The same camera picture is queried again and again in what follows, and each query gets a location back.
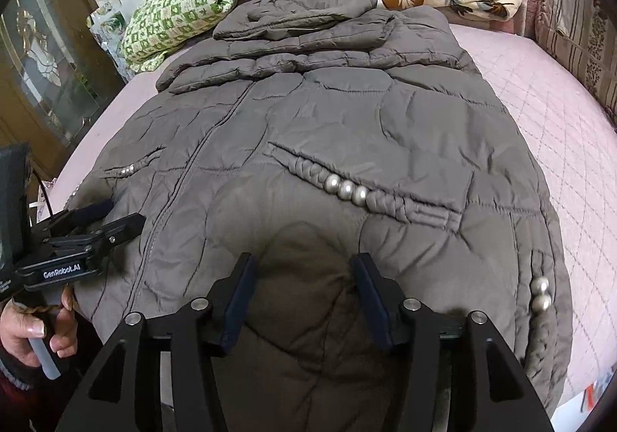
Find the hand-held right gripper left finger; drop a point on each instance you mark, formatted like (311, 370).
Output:
(231, 311)

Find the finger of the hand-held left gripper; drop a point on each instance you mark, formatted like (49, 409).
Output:
(99, 211)
(123, 225)

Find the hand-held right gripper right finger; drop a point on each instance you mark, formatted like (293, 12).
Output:
(378, 311)

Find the grey quilted padded coat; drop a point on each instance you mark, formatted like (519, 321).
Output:
(337, 123)

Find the person's left forearm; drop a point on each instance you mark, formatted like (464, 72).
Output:
(19, 403)

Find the person's left hand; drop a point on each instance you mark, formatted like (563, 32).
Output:
(19, 326)

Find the wooden wardrobe with glass door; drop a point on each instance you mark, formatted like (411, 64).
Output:
(24, 128)

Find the crumpled clear plastic packaging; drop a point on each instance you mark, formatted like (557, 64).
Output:
(108, 22)

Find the green checkered pillow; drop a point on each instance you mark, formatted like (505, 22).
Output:
(178, 12)

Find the white paper packaging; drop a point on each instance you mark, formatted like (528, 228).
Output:
(595, 391)

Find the beige striped floral pillow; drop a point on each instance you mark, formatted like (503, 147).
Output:
(578, 27)

